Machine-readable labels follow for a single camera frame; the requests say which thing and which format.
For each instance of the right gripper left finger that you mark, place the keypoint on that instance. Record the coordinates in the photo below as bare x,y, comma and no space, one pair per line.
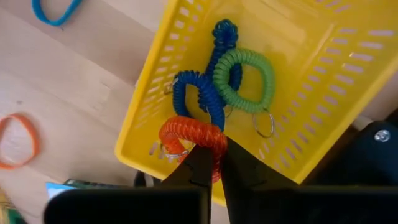
199,174

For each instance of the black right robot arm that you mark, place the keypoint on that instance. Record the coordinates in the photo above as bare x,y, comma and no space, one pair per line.
357,155

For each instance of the yellow plastic basket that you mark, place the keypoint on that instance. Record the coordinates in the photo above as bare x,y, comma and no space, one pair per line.
311,93

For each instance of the blue silicone wristband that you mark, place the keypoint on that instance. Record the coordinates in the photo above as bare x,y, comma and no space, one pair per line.
54,23

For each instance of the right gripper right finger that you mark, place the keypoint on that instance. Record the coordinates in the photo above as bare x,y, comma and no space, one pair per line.
245,183

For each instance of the orange silicone wristband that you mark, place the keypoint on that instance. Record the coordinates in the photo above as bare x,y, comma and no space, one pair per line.
35,137

